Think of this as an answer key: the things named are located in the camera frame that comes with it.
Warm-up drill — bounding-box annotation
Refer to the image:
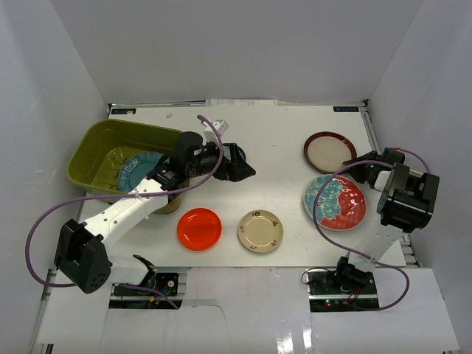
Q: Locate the teal and red floral plate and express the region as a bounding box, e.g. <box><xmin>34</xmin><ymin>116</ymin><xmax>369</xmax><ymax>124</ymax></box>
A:
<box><xmin>315</xmin><ymin>176</ymin><xmax>367</xmax><ymax>231</ymax></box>

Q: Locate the red rimmed cream plate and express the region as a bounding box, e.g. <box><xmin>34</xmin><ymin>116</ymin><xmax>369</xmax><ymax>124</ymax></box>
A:
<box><xmin>303</xmin><ymin>131</ymin><xmax>358</xmax><ymax>174</ymax></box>

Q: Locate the teal scalloped plate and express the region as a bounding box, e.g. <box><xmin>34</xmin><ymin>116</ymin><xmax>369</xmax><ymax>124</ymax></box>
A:
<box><xmin>118</xmin><ymin>152</ymin><xmax>163</xmax><ymax>193</ymax></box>

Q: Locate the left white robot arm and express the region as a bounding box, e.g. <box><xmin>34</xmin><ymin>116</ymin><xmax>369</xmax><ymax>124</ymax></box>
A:
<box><xmin>54</xmin><ymin>132</ymin><xmax>256</xmax><ymax>294</ymax></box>

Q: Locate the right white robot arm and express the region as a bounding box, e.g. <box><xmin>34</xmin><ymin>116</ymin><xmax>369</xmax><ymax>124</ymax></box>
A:
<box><xmin>333</xmin><ymin>147</ymin><xmax>440</xmax><ymax>294</ymax></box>

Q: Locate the olive green plastic bin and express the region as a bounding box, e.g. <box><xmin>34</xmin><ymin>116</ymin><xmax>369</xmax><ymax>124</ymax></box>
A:
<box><xmin>66</xmin><ymin>119</ymin><xmax>181</xmax><ymax>195</ymax></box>

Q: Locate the right blue table label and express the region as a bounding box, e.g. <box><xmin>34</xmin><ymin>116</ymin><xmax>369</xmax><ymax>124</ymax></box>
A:
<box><xmin>333</xmin><ymin>106</ymin><xmax>359</xmax><ymax>113</ymax></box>

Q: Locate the blue table label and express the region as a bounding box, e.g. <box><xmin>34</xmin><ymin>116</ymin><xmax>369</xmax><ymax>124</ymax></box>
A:
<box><xmin>110</xmin><ymin>108</ymin><xmax>136</xmax><ymax>115</ymax></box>
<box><xmin>333</xmin><ymin>106</ymin><xmax>359</xmax><ymax>113</ymax></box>

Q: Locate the cream floral plate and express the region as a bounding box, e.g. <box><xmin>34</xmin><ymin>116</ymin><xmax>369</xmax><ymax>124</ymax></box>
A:
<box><xmin>237</xmin><ymin>209</ymin><xmax>284</xmax><ymax>254</ymax></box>

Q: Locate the orange plate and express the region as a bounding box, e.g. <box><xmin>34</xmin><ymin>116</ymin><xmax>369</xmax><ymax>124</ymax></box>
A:
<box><xmin>176</xmin><ymin>208</ymin><xmax>222</xmax><ymax>251</ymax></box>

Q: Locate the left blue table label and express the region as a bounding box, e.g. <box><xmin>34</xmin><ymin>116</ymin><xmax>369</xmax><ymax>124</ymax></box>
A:
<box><xmin>110</xmin><ymin>108</ymin><xmax>136</xmax><ymax>115</ymax></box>

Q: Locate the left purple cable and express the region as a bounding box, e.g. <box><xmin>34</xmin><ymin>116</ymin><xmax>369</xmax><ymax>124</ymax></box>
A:
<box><xmin>24</xmin><ymin>114</ymin><xmax>224</xmax><ymax>310</ymax></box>

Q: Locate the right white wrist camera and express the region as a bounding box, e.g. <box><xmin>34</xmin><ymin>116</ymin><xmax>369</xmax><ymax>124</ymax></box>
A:
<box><xmin>381</xmin><ymin>147</ymin><xmax>405</xmax><ymax>165</ymax></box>

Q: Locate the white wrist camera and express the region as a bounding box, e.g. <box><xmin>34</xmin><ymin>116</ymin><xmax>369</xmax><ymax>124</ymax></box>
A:
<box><xmin>381</xmin><ymin>147</ymin><xmax>405</xmax><ymax>165</ymax></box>
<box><xmin>202</xmin><ymin>119</ymin><xmax>229</xmax><ymax>140</ymax></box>

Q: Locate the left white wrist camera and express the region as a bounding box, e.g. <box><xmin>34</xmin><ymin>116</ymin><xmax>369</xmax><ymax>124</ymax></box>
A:
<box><xmin>202</xmin><ymin>119</ymin><xmax>229</xmax><ymax>140</ymax></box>

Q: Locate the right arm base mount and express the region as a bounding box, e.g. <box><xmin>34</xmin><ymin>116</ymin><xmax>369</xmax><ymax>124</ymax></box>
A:
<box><xmin>301</xmin><ymin>267</ymin><xmax>380</xmax><ymax>313</ymax></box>

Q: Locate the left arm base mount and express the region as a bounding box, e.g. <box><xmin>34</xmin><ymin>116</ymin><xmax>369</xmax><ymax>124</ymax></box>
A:
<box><xmin>108</xmin><ymin>272</ymin><xmax>182</xmax><ymax>310</ymax></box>

